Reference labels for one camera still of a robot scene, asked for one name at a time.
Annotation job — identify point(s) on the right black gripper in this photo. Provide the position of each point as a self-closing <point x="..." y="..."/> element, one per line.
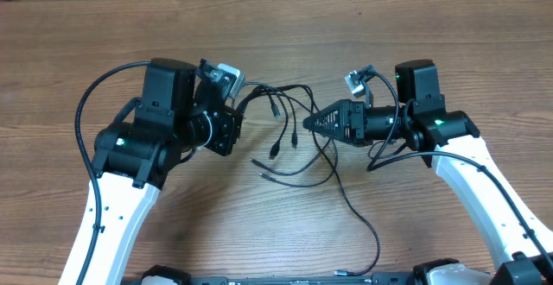
<point x="342" y="110"/>

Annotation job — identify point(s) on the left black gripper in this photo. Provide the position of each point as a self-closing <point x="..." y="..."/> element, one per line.
<point x="227" y="120"/>

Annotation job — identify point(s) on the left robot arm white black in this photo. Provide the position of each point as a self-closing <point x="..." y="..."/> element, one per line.
<point x="182" y="109"/>

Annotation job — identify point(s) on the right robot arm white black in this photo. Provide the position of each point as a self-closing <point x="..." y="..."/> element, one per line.
<point x="450" y="143"/>

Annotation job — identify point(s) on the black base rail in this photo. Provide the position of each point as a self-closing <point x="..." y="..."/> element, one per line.
<point x="311" y="280"/>

